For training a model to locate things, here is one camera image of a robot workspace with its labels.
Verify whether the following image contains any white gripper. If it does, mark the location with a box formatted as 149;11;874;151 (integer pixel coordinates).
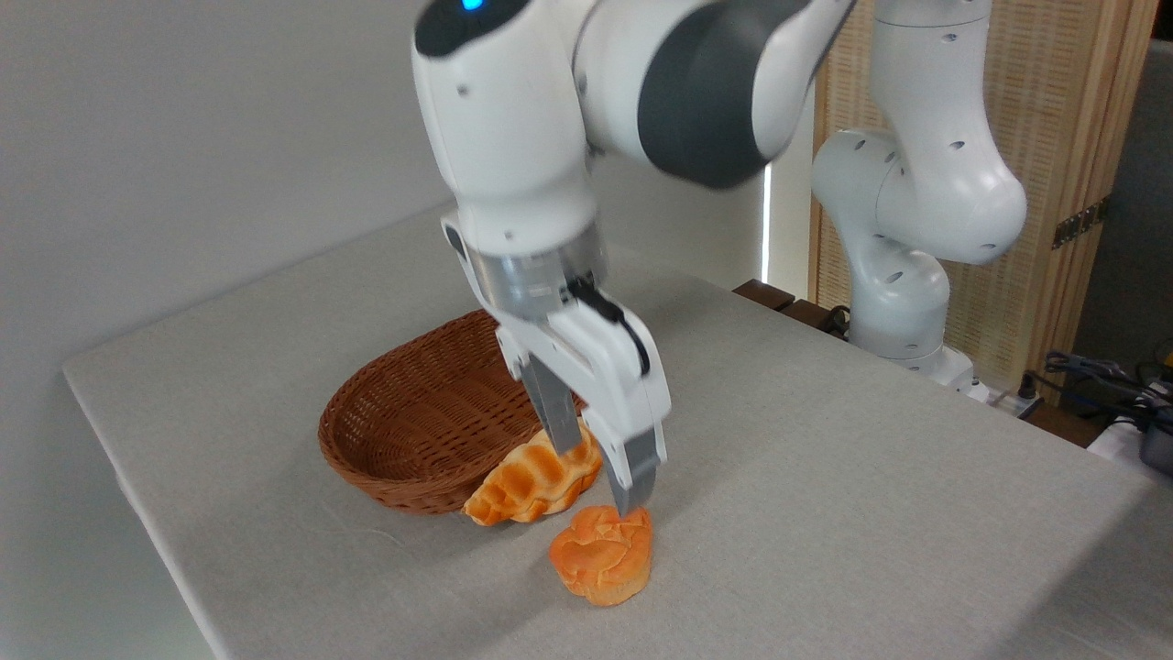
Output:
495;297;672;518

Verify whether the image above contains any long croissant bread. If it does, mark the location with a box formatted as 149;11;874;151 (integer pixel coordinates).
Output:
461;428;605;528

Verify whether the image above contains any round orange bread bun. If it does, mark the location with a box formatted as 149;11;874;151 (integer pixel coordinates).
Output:
548;503;654;608

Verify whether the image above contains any brown wicker basket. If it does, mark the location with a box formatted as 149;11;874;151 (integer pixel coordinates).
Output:
318;309;589;515

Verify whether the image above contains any grey tablecloth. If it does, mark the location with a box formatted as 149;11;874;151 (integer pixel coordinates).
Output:
62;202;1173;660

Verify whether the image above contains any white power strip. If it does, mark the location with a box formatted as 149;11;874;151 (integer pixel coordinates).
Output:
970;379;1046;420

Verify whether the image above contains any black metal screen hinge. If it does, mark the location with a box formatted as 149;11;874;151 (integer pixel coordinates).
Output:
1051;194;1113;251

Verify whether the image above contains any wooden folding screen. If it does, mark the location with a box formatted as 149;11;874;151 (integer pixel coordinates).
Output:
808;0;1161;406

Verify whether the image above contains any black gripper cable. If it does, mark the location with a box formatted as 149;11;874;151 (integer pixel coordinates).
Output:
567;277;652;378

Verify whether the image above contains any black cable bundle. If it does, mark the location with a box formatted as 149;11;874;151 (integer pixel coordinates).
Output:
1041;350;1173;434

